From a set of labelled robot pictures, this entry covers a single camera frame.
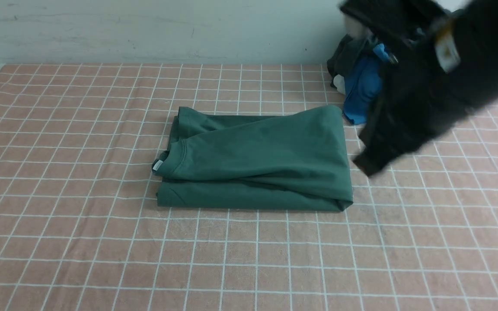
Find green long-sleeved shirt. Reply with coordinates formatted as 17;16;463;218
152;105;353;212

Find blue shirt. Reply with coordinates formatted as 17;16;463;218
343;43;389;125

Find pink checkered tablecloth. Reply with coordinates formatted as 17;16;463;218
0;63;498;311

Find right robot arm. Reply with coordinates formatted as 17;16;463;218
352;0;498;177

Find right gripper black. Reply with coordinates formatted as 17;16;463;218
352;43;457;178

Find dark grey garment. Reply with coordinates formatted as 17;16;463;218
326;34;377;87

